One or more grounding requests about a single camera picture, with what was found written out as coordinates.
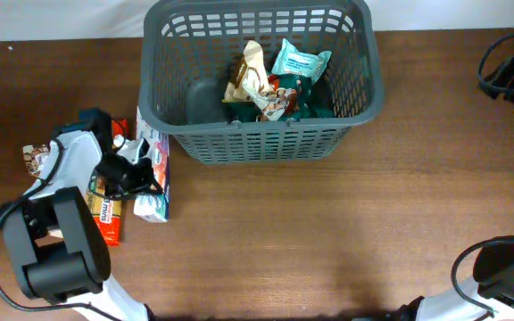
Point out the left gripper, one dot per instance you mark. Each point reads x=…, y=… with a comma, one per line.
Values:
x=144, y=183

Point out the San Remo spaghetti packet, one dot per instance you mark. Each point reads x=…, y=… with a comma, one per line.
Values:
x=106, y=213

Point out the white Kleenex tissue multipack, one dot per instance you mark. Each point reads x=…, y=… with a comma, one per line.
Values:
x=155, y=208

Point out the grey plastic shopping basket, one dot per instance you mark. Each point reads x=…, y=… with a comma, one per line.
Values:
x=190, y=50

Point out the beige brown snack bag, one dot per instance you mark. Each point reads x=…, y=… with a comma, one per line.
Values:
x=250, y=93

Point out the green Nescafe coffee bag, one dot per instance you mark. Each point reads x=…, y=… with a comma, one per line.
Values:
x=310, y=100

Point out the light blue snack packet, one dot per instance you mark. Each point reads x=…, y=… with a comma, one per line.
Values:
x=291, y=61

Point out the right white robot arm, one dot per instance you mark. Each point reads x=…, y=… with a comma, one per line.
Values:
x=482, y=276

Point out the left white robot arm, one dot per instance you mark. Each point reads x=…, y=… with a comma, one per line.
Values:
x=57, y=251

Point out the brown white cookie bag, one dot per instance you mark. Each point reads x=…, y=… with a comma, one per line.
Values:
x=34, y=156

